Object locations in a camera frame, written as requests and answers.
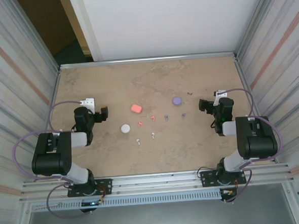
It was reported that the pink earbud charging case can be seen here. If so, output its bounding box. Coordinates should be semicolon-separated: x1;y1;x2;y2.
130;103;143;115

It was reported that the brown wooden door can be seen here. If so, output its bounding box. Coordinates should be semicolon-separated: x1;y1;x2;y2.
17;0;86;60

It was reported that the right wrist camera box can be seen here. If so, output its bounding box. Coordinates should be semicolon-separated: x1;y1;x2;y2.
212;88;229;106

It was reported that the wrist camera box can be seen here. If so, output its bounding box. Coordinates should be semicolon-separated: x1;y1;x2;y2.
79;97;96;115
212;88;229;106

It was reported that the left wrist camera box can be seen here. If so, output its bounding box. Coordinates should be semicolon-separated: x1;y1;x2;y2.
79;97;96;115

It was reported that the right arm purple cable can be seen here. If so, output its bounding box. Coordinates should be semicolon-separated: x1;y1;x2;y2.
218;85;287;204

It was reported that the aluminium table side rail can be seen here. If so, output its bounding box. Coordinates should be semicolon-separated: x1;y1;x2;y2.
234;53;279;167
29;68;68;182

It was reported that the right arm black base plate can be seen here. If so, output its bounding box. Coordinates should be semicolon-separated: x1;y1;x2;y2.
199;167;247;189

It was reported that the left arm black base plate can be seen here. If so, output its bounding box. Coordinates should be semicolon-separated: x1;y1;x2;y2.
66;178;114;198

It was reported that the thin aluminium table edge rail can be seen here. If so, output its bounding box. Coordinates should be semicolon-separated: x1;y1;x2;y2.
59;51;238;71

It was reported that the white door frame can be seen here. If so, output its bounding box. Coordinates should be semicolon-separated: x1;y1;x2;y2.
58;0;104;64

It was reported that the wide aluminium base rail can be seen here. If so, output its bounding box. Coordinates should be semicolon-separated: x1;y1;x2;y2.
18;162;295;204

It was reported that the aluminium corner post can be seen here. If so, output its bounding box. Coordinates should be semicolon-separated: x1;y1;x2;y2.
233;0;280;58
12;0;61;72

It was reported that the white slotted cable duct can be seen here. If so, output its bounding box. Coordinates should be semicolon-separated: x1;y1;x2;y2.
30;191;223;212

